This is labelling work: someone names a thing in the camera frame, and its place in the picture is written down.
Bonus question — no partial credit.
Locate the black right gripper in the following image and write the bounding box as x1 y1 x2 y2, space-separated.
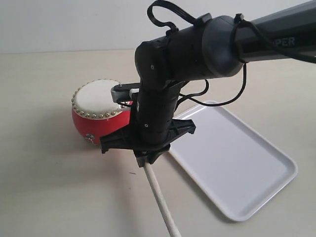
100 82 196 168

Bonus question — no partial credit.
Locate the wooden drumstick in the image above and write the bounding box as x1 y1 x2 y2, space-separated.
143 161 181 237

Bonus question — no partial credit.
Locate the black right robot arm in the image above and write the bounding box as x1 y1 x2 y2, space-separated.
100 0 316 167

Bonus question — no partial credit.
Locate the small red drum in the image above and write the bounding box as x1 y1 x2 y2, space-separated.
71 79 130 145

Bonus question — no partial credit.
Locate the white plastic tray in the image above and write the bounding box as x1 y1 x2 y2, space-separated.
170 105 298 222

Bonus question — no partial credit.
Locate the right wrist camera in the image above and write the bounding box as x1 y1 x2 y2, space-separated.
111 82 140 103

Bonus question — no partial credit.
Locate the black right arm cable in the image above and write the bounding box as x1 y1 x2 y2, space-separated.
147 0 316 108

